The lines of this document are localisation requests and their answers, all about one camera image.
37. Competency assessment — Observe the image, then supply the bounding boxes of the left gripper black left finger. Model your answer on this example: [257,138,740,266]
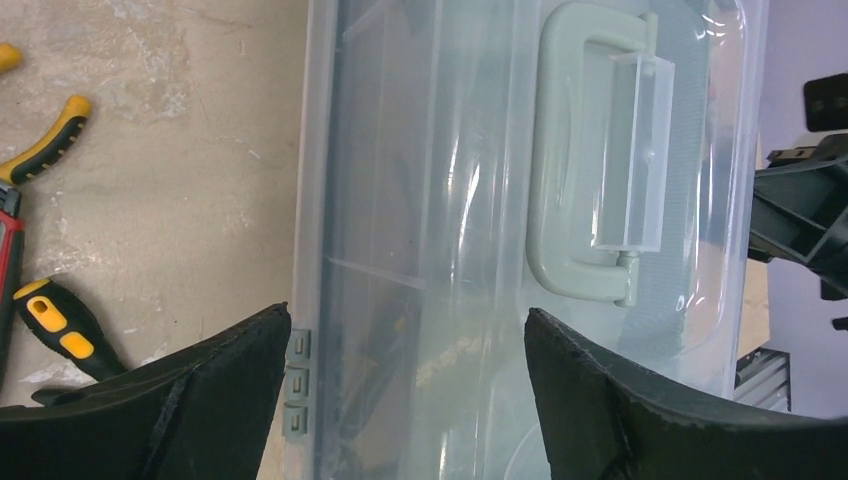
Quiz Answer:
[1,303,292,479]

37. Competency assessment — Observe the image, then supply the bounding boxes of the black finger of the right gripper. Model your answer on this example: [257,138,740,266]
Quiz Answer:
[748,133,847,301]

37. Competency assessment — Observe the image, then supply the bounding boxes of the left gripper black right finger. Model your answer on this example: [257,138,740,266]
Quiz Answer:
[524,308,847,479]

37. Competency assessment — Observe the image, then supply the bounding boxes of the black handled screwdriver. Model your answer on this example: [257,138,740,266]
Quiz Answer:
[13,278,129,381]

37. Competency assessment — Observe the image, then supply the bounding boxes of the red black utility knife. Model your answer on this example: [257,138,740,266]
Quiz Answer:
[1,181,25,383]

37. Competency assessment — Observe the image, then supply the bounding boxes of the translucent green tool box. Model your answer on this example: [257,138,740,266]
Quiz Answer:
[283,1,768,479]

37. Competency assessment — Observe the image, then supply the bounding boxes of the yellow black needle pliers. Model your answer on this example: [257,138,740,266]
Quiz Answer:
[0,42,93,188]

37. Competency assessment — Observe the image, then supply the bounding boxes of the aluminium rail frame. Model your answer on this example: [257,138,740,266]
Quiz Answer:
[732,348,792,413]

